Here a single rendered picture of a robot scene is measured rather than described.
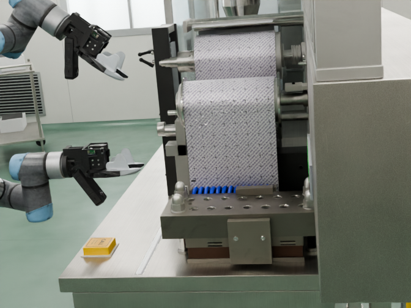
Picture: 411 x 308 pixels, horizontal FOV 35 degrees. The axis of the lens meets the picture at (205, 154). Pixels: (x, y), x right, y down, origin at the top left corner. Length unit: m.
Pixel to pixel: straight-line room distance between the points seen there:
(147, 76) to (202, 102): 5.80
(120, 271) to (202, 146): 0.39
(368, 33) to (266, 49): 1.09
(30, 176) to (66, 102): 5.99
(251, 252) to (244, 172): 0.26
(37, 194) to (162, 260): 0.41
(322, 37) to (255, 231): 0.80
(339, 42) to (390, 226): 0.24
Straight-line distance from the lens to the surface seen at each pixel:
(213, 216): 1.56
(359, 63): 0.83
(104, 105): 7.67
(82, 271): 1.67
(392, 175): 0.85
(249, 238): 1.55
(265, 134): 1.69
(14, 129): 6.69
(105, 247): 1.73
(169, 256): 1.68
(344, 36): 0.82
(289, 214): 1.55
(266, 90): 1.68
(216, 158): 1.72
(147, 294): 1.61
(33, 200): 1.85
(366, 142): 0.84
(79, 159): 1.80
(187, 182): 1.84
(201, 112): 1.70
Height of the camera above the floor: 1.58
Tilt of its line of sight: 15 degrees down
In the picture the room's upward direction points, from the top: 5 degrees counter-clockwise
